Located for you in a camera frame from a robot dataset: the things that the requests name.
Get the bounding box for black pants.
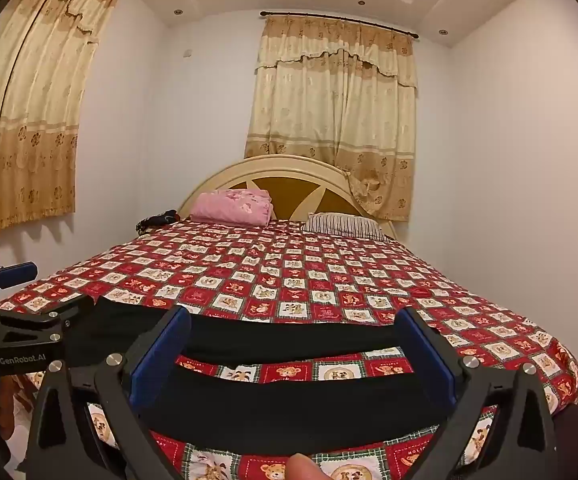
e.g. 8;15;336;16
65;298;455;455

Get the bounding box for person's right hand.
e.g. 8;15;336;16
285;454;330;480

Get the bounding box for striped pillow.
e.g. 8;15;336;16
303;212;385;240

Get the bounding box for black item beside bed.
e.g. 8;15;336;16
135;209;181;235

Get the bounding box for red teddy-bear bedspread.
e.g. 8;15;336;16
1;220;578;479

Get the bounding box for cream wooden headboard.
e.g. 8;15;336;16
177;154;400;239

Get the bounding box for pink folded blanket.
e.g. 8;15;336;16
189;188;273;226

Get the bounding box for beige curtain side window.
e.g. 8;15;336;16
0;0;118;231

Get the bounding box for beige curtain behind headboard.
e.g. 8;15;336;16
245;15;418;222

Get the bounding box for black curtain rod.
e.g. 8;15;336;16
259;10;421;40

